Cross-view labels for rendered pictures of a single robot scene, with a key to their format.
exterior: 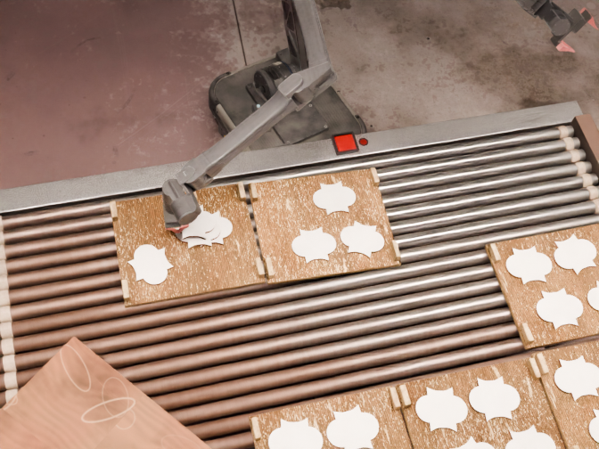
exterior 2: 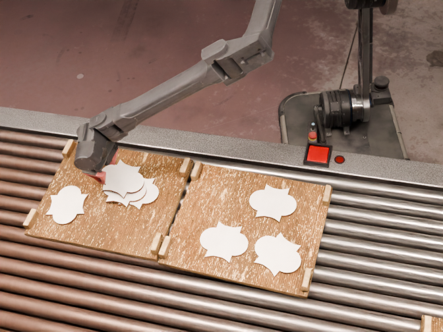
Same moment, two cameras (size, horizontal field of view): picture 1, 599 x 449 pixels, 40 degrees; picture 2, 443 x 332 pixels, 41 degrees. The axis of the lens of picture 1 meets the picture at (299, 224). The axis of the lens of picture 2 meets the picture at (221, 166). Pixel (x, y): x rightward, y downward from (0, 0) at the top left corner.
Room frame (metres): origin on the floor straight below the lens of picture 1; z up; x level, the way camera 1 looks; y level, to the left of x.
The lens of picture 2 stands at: (0.65, -0.67, 2.35)
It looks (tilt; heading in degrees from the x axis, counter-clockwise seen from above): 52 degrees down; 45
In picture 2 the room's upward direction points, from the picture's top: 10 degrees counter-clockwise
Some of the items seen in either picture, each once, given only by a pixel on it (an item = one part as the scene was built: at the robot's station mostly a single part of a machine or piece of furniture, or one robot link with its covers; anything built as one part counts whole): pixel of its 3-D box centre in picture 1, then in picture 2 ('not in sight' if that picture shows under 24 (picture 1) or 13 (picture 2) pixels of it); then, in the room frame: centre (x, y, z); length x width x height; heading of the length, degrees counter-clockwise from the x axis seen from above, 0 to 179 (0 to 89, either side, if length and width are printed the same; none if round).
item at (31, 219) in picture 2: (126, 290); (31, 219); (0.96, 0.45, 0.95); 0.06 x 0.02 x 0.03; 22
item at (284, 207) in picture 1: (323, 224); (248, 224); (1.30, -0.07, 0.93); 0.41 x 0.35 x 0.02; 111
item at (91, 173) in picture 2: (176, 221); (100, 170); (1.17, 0.35, 1.02); 0.07 x 0.07 x 0.09; 19
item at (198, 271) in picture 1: (185, 242); (111, 197); (1.15, 0.32, 0.93); 0.41 x 0.35 x 0.02; 112
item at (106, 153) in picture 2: (174, 202); (95, 149); (1.19, 0.36, 1.09); 0.10 x 0.07 x 0.07; 19
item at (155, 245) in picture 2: (259, 267); (156, 243); (1.10, 0.09, 0.95); 0.06 x 0.02 x 0.03; 22
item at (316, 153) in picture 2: (345, 143); (318, 155); (1.62, -0.10, 0.92); 0.06 x 0.06 x 0.01; 23
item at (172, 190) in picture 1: (174, 193); (89, 138); (1.18, 0.36, 1.15); 0.07 x 0.06 x 0.07; 39
